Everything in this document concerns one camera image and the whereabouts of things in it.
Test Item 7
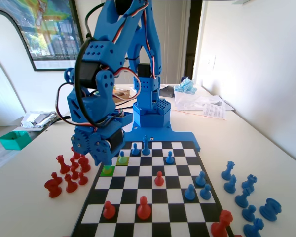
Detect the printed paper sheet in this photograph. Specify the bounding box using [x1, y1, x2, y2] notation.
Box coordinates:
[201, 103, 227, 121]

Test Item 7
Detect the red king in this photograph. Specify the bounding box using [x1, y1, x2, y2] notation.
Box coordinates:
[210, 209, 234, 237]

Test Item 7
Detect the blue queen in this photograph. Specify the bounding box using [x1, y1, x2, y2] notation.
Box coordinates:
[221, 160, 236, 181]

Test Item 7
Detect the black and white chessboard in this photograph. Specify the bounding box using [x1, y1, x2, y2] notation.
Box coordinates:
[70, 141, 235, 237]

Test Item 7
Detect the white arched panel dark rim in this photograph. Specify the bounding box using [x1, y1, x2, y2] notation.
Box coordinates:
[0, 9, 37, 126]

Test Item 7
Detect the clear plastic bag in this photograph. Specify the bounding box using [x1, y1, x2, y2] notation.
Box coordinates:
[174, 90, 235, 112]

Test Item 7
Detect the long brown cardboard box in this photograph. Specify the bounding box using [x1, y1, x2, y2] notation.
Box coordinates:
[112, 88, 131, 102]

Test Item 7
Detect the red queen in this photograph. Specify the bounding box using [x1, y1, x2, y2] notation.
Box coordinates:
[56, 155, 71, 174]

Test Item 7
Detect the blue king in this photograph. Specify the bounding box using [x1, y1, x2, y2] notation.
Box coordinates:
[141, 135, 151, 156]

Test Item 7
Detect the blue rook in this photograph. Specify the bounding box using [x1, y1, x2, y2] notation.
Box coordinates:
[241, 174, 258, 193]
[259, 197, 282, 222]

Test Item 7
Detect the black table cable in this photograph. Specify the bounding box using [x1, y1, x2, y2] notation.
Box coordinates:
[48, 114, 74, 129]

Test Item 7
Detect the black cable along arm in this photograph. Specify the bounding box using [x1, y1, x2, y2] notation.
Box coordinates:
[74, 2, 107, 129]

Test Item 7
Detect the red bishop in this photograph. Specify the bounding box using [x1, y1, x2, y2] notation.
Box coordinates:
[64, 174, 78, 193]
[78, 154, 91, 173]

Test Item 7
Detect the blue arm base plate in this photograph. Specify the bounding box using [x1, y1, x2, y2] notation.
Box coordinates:
[124, 120, 202, 153]

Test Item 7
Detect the black framed poster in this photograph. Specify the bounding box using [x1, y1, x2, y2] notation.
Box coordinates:
[0, 0, 91, 72]

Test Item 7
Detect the green open box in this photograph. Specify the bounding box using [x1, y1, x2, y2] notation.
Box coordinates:
[0, 130, 32, 151]

